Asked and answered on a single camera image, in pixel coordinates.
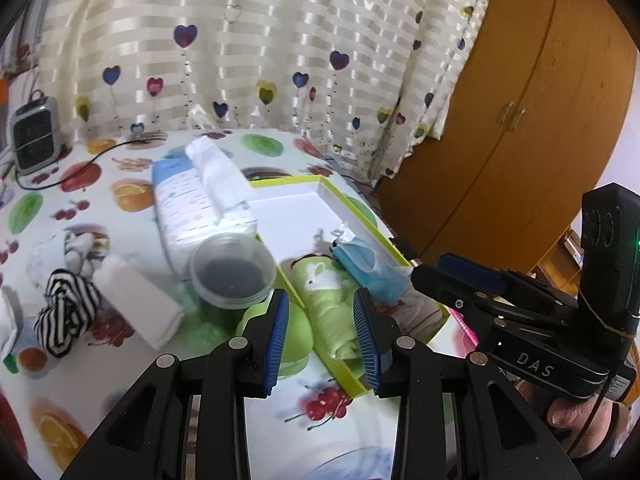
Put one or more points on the heart print striped curtain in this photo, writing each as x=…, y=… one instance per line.
x=250, y=35

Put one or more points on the fruit print tablecloth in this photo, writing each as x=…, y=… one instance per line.
x=125, y=385

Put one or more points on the clear plastic container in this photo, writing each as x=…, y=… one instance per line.
x=230, y=275

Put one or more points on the wooden wardrobe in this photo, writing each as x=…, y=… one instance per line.
x=525, y=110

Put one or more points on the white folded cloth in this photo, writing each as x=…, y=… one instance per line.
x=140, y=305

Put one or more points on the soft tissue pack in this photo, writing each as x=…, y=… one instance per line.
x=185, y=200

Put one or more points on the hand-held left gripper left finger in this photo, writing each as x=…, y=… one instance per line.
x=277, y=345

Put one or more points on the person's right hand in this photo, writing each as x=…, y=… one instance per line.
x=570, y=416

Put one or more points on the black white striped sock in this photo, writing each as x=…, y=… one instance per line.
x=65, y=310

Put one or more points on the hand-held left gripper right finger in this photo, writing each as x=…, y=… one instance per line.
x=365, y=345

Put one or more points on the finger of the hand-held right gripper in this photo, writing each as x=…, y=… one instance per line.
x=470, y=269
x=450, y=287

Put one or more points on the white box with green rim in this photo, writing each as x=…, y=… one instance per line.
x=295, y=215

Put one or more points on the green towel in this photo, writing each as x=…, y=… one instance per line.
x=325, y=310

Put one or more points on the blue cloth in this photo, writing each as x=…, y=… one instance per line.
x=370, y=270

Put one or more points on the grey white sock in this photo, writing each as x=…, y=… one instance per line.
x=75, y=255

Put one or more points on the small grey fan heater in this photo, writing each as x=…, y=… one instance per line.
x=32, y=135

